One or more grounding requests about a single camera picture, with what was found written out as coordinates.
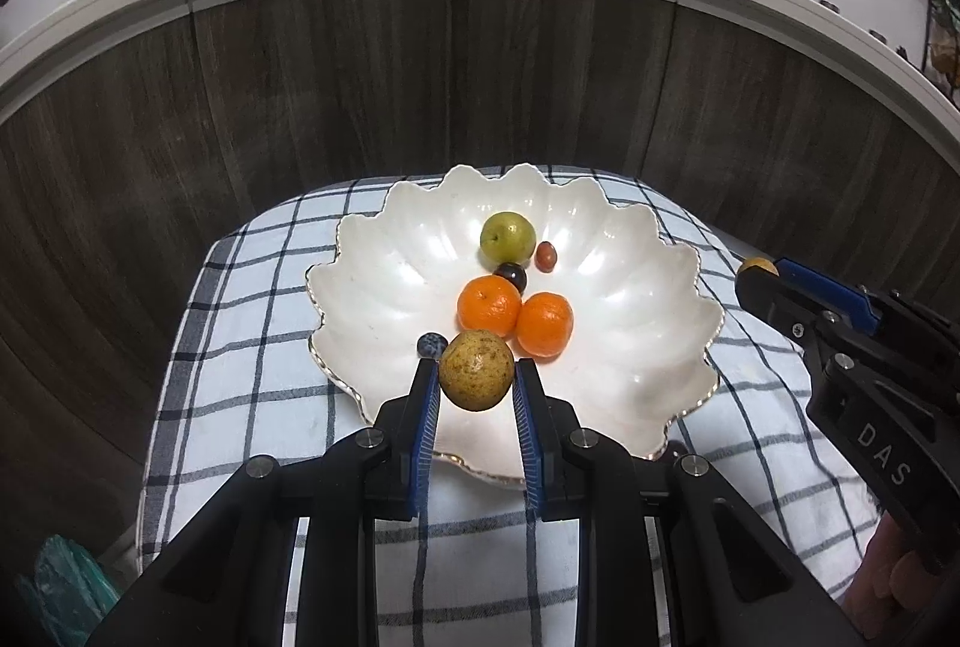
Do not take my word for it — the person's right hand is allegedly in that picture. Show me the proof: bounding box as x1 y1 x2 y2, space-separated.
840 512 947 647

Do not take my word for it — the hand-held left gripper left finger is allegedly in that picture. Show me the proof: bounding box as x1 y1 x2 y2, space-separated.
86 358 443 647

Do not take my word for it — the yellow brown speckled fruit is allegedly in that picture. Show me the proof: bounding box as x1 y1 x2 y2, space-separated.
438 329 516 412

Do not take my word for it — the blue white checked cloth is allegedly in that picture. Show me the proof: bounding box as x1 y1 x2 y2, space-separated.
139 165 893 647

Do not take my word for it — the white scalloped ceramic bowl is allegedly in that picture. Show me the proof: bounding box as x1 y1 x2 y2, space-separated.
304 163 725 490

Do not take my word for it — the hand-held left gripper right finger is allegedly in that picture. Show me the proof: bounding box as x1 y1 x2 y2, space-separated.
512 358 875 647

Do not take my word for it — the green round fruit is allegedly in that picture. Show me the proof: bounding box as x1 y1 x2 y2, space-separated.
480 211 537 267

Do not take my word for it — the wire spice rack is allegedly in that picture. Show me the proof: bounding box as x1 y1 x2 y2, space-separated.
922 0 960 94

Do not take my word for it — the teal plastic bag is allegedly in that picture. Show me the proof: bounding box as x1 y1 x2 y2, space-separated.
15 534 121 647

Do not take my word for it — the orange tangerine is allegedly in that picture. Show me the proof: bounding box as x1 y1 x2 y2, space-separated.
457 276 523 337
516 291 575 359

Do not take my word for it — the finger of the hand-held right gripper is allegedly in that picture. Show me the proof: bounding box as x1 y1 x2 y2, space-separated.
736 272 830 348
775 255 960 359

